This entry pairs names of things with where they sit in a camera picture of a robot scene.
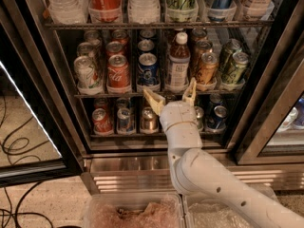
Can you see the clear plastic bin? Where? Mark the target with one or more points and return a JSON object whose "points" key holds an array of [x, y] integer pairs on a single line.
{"points": [[202, 211], [135, 210]]}

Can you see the clear water bottle centre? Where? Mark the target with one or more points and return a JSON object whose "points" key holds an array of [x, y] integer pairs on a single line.
{"points": [[144, 11]]}

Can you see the green can rear right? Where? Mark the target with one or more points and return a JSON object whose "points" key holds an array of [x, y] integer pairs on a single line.
{"points": [[227, 50]]}

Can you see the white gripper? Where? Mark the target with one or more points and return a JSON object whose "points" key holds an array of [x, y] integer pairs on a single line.
{"points": [[177, 114]]}

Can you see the white diet cola can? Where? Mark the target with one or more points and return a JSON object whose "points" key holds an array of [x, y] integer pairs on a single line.
{"points": [[86, 72]]}

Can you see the blue white can lower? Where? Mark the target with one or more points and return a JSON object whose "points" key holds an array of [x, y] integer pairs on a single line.
{"points": [[125, 124]]}

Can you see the left clear plastic bin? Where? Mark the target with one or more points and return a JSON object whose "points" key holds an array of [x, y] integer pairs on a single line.
{"points": [[135, 210]]}

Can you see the red cola can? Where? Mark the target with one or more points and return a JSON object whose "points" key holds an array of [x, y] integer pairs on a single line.
{"points": [[101, 121], [118, 71], [114, 48]]}

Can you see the blue pepsi can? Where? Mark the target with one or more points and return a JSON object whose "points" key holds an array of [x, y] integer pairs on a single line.
{"points": [[146, 46], [148, 70]]}

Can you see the clear water bottle left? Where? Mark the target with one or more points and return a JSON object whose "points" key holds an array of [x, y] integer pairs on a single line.
{"points": [[68, 11]]}

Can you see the orange gold can front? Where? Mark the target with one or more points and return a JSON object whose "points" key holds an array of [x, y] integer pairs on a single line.
{"points": [[207, 66]]}

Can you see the blue can lower right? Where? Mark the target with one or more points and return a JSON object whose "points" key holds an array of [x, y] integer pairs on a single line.
{"points": [[217, 117]]}

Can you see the green can front right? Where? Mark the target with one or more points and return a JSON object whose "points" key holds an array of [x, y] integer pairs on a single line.
{"points": [[235, 68]]}

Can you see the green can lower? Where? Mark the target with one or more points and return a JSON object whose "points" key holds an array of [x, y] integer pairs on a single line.
{"points": [[199, 113]]}

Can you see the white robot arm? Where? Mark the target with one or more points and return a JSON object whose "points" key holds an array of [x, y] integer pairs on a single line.
{"points": [[193, 170]]}

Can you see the blue pepsi can front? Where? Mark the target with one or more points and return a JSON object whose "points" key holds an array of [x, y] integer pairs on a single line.
{"points": [[148, 70]]}

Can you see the open glass fridge door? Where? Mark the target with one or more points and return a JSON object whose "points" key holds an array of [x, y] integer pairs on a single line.
{"points": [[35, 140]]}

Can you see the orange gold can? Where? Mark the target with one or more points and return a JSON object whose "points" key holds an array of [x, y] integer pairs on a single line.
{"points": [[200, 47], [207, 66]]}

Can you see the right clear plastic bin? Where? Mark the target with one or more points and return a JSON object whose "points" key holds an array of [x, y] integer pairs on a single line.
{"points": [[202, 211]]}

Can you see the bronze can lower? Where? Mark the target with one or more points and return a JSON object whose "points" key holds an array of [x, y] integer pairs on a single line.
{"points": [[149, 120]]}

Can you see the red cola can front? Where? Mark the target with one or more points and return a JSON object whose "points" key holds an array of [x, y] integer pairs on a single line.
{"points": [[118, 71]]}

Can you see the tea bottle white cap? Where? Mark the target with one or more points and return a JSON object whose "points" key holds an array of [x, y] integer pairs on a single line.
{"points": [[178, 63]]}

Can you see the clear water bottle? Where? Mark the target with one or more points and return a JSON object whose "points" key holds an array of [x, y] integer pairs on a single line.
{"points": [[68, 11], [144, 11]]}

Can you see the red cola can lower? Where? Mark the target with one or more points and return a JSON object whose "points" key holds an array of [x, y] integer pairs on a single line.
{"points": [[101, 121]]}

